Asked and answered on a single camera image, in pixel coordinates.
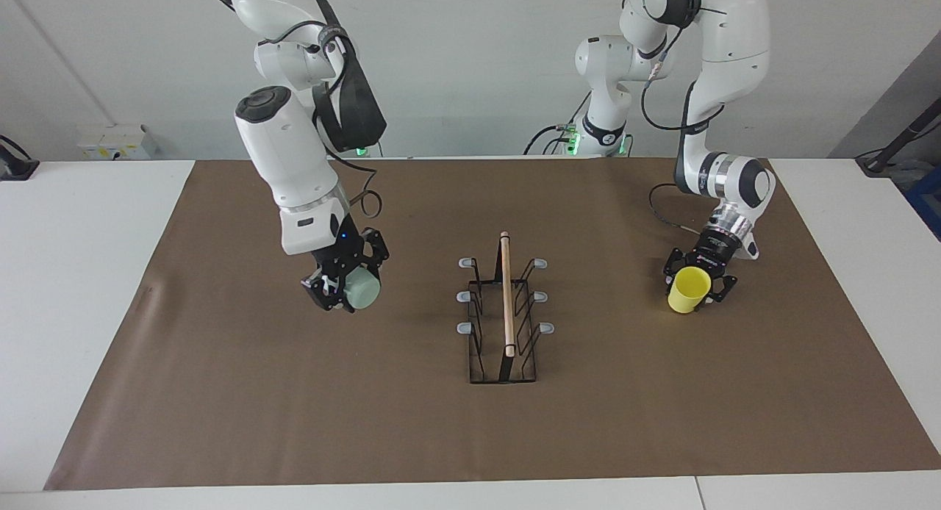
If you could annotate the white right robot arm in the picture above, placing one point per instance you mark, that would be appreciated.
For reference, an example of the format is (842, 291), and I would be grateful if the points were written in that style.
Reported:
(287, 150)

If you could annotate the yellow plastic cup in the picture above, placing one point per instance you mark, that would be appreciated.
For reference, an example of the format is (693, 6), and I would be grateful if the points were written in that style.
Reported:
(687, 293)

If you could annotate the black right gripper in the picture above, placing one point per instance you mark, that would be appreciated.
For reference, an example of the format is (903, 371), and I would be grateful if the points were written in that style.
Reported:
(342, 249)

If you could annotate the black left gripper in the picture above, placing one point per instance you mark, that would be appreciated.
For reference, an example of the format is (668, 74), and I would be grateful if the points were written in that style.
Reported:
(713, 251)

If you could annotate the black table clamp mount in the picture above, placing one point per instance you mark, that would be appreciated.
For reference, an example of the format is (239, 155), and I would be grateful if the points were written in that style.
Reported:
(15, 168)

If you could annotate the brown paper table mat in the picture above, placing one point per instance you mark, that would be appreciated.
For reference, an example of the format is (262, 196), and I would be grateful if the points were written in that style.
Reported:
(367, 436)

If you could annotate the pale green plastic cup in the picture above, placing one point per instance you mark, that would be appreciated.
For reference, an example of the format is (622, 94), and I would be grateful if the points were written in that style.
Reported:
(364, 289)

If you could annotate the blue crate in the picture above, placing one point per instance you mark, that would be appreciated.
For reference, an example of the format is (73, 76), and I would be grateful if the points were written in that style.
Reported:
(928, 201)

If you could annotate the black angled stand pole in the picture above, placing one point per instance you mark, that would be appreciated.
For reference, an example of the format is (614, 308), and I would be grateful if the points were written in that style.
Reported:
(908, 134)

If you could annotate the white wall socket box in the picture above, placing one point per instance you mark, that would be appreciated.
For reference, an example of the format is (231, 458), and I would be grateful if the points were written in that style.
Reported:
(114, 142)

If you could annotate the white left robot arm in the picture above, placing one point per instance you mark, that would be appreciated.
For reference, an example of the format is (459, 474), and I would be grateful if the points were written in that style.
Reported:
(728, 47)

